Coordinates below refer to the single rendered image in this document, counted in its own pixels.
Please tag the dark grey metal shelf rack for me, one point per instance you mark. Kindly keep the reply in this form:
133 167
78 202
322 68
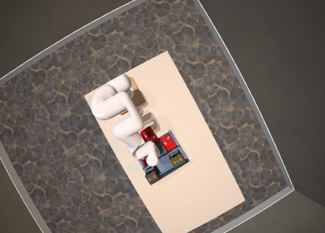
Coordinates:
164 165

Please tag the dark green tool case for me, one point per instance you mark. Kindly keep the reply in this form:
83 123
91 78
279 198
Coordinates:
176 159

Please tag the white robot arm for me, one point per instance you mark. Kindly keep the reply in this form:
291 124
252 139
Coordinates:
104 109

